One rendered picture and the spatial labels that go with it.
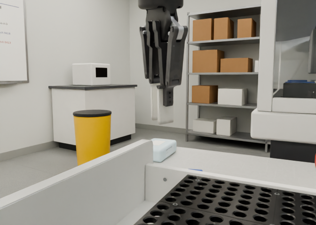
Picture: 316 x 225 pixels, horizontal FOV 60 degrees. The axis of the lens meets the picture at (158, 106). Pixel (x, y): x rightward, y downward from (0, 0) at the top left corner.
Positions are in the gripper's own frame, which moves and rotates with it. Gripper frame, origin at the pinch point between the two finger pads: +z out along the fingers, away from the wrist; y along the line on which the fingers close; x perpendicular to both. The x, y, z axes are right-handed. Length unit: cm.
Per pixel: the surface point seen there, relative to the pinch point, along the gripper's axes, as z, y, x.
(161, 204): 3.9, -21.3, 11.7
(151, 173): 8.1, -8.8, 6.7
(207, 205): 3.9, -23.6, 7.5
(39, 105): 90, 354, 2
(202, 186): 4.7, -19.6, 5.1
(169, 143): 25.1, 32.0, -19.8
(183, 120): 153, 349, -230
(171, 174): 7.6, -11.4, 4.7
